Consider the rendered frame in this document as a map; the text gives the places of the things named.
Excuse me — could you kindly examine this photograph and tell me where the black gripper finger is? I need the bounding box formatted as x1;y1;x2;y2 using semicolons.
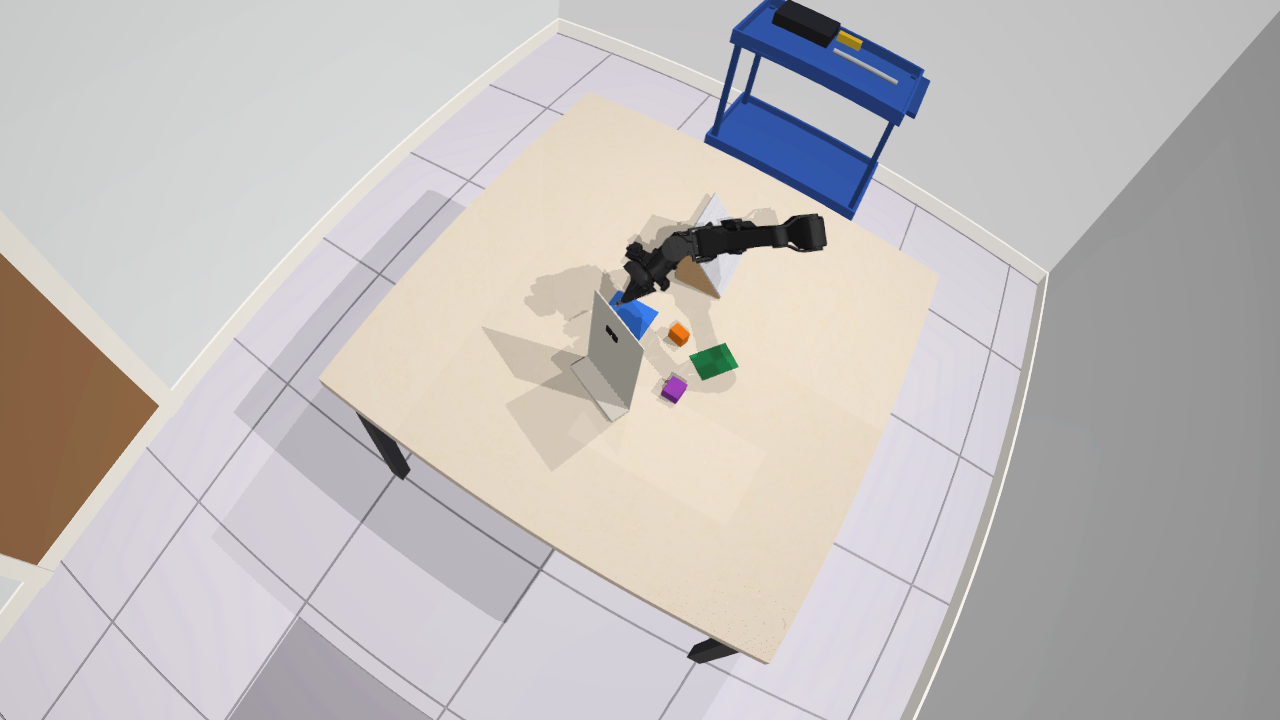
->
621;275;649;304
626;286;657;304

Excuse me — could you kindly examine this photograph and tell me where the beige wall panel with square sockets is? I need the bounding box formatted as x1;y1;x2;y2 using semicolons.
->
570;290;645;423

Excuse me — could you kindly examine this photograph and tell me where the purple cube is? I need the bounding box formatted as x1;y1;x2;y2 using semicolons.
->
662;375;689;404

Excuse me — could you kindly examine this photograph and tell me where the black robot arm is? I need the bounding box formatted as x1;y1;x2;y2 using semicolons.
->
625;213;828;266

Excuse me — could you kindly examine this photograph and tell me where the blue square zone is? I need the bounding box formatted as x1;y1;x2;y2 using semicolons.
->
609;290;658;341

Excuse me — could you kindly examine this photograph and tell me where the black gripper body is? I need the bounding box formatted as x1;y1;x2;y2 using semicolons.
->
623;247;677;291

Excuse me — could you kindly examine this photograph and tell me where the green flat square mat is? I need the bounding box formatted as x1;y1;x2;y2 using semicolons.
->
690;343;739;380

